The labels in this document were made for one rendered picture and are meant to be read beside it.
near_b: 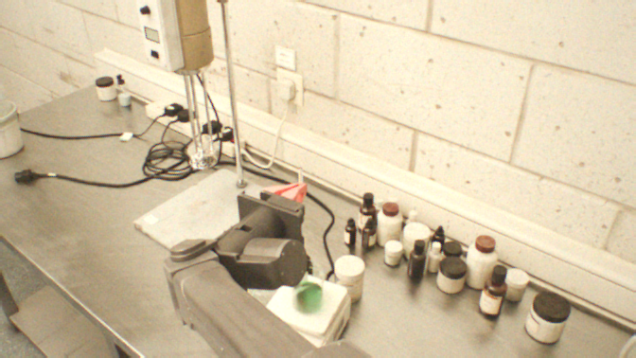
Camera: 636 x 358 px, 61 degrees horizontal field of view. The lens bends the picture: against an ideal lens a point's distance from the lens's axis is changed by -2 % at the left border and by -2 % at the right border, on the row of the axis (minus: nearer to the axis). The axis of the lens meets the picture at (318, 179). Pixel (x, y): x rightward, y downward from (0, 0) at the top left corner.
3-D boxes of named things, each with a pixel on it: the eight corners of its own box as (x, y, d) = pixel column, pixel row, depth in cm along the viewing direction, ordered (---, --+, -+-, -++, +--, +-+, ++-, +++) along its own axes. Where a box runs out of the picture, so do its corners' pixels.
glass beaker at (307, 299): (283, 309, 99) (281, 276, 94) (302, 287, 103) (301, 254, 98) (315, 325, 96) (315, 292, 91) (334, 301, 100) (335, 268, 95)
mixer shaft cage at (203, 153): (202, 172, 124) (187, 70, 110) (183, 163, 128) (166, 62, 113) (223, 160, 129) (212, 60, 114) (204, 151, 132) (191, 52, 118)
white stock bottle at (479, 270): (469, 292, 114) (478, 253, 107) (457, 271, 118) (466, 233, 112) (496, 287, 114) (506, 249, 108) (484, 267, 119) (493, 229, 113)
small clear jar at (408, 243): (410, 241, 127) (413, 219, 123) (432, 252, 124) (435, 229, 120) (396, 254, 123) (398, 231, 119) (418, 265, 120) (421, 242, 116)
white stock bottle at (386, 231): (372, 244, 126) (374, 209, 120) (380, 230, 130) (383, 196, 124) (395, 251, 124) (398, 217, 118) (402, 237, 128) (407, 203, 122)
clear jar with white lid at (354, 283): (330, 285, 115) (330, 258, 110) (358, 280, 116) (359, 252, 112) (338, 307, 110) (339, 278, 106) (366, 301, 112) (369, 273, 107)
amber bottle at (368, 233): (360, 247, 125) (362, 221, 120) (362, 239, 127) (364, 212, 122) (373, 250, 124) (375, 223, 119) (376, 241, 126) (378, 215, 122)
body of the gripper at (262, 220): (243, 187, 78) (211, 215, 73) (306, 208, 74) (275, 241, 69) (247, 222, 82) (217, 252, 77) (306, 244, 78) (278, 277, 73)
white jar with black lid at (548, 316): (560, 320, 107) (570, 295, 103) (562, 347, 102) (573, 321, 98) (524, 313, 109) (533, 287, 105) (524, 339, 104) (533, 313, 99)
